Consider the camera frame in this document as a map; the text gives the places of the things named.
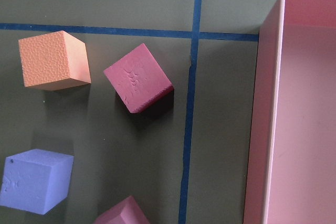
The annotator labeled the magenta foam block left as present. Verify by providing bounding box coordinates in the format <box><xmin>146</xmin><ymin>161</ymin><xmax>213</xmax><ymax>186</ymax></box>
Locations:
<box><xmin>103</xmin><ymin>43</ymin><xmax>174</xmax><ymax>114</ymax></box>

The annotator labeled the magenta foam block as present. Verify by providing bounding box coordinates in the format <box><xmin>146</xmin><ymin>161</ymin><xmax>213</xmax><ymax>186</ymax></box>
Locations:
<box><xmin>103</xmin><ymin>43</ymin><xmax>174</xmax><ymax>114</ymax></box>
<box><xmin>94</xmin><ymin>196</ymin><xmax>150</xmax><ymax>224</ymax></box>

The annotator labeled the orange foam block far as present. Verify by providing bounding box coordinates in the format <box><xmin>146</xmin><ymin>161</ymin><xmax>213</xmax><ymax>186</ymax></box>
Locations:
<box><xmin>18</xmin><ymin>30</ymin><xmax>91</xmax><ymax>91</ymax></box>

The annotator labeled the magenta foam block right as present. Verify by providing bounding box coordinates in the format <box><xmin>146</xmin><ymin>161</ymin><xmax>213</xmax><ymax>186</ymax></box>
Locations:
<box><xmin>94</xmin><ymin>196</ymin><xmax>150</xmax><ymax>224</ymax></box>

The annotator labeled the red plastic bin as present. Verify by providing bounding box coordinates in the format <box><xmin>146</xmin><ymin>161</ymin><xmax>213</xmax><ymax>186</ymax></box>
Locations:
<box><xmin>243</xmin><ymin>0</ymin><xmax>335</xmax><ymax>223</ymax></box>

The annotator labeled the purple foam block far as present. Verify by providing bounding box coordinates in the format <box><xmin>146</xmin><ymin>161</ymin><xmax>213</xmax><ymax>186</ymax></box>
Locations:
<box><xmin>1</xmin><ymin>149</ymin><xmax>74</xmax><ymax>215</ymax></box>

